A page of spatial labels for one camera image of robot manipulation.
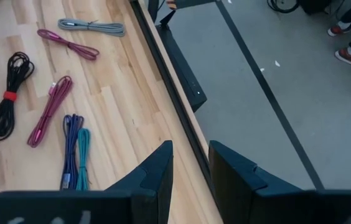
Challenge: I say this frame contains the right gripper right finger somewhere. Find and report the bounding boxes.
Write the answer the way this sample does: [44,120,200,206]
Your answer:
[208,139,319,224]

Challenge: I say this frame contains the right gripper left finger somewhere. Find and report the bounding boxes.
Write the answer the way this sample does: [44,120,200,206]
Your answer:
[105,139,175,224]

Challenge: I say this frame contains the teal braided cable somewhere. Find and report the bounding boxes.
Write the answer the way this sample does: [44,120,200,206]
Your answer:
[75,128,91,191]

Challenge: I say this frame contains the blue braided cable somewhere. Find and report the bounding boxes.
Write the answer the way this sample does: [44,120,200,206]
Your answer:
[59,113,85,190]

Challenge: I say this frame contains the magenta braided cable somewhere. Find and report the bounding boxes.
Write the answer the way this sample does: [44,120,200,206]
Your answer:
[37,29,100,61]
[27,75,73,148]

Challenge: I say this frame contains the black cable with red strap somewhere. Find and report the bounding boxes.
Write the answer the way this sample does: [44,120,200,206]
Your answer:
[0,51,35,141]

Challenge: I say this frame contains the grey braided cable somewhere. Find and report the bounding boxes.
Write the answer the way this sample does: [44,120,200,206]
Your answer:
[57,17,126,37]

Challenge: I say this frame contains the black table foot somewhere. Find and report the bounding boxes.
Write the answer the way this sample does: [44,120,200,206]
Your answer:
[156,23,208,113]

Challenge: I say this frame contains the black floor equipment box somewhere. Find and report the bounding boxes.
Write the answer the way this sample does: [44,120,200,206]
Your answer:
[299,0,332,15]

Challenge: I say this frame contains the black cable coil on floor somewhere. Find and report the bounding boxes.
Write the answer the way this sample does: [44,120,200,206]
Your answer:
[267,0,301,14]

